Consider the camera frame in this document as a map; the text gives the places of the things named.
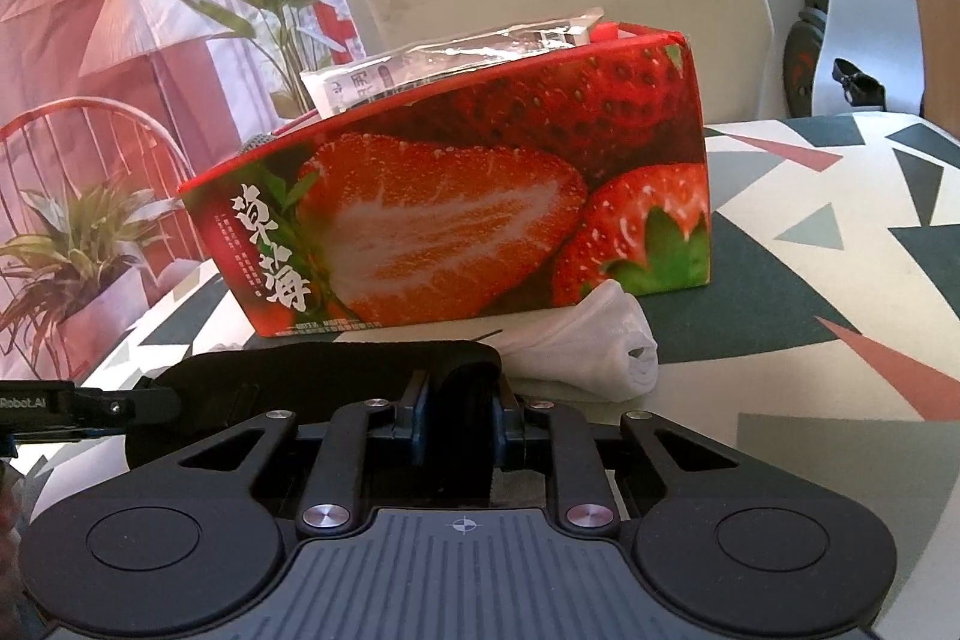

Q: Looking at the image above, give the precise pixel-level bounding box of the plastic packaged dark textile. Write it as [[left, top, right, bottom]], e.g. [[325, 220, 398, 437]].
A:
[[301, 7, 604, 118]]

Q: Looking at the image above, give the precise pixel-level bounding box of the red wire chair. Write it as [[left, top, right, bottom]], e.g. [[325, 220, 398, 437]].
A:
[[2, 97, 194, 240]]

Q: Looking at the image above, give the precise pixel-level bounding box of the potted spiky plant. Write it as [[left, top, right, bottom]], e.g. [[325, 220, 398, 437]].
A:
[[2, 180, 181, 381]]

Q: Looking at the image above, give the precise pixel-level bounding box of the red strawberry print box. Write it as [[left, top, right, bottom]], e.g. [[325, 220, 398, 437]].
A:
[[181, 22, 711, 336]]

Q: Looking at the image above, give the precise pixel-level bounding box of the white sock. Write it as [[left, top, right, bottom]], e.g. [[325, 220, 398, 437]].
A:
[[485, 280, 659, 403]]

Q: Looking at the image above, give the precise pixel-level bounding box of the black cloth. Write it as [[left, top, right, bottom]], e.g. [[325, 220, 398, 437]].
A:
[[125, 341, 501, 507]]

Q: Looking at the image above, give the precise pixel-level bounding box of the patterned geometric tablecloth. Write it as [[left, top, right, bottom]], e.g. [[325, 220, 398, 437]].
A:
[[0, 110, 960, 640]]

